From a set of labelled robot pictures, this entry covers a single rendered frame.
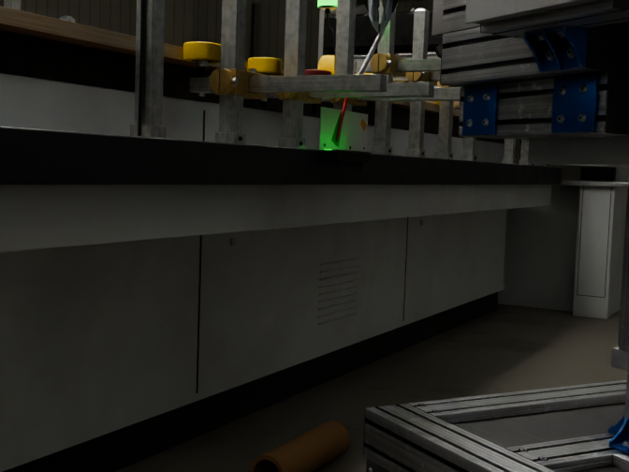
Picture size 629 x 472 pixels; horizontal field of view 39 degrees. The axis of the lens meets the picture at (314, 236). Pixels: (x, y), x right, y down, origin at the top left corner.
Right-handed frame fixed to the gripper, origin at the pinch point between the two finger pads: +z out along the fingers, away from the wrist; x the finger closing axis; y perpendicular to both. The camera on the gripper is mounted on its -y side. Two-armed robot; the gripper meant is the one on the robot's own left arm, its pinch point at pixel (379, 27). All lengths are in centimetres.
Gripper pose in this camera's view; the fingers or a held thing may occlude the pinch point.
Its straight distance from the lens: 226.3
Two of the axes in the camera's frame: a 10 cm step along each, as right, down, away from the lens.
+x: 9.9, 0.5, -1.4
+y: -1.4, 0.7, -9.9
